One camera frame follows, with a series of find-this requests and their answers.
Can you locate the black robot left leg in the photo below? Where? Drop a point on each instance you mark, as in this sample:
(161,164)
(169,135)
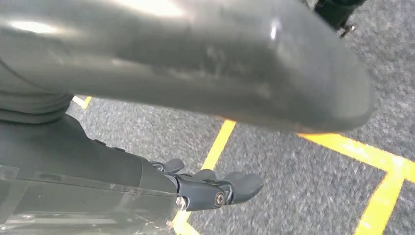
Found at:
(334,11)

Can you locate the yellow floor tape mark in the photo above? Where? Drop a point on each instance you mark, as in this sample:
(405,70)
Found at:
(85,102)
(356,150)

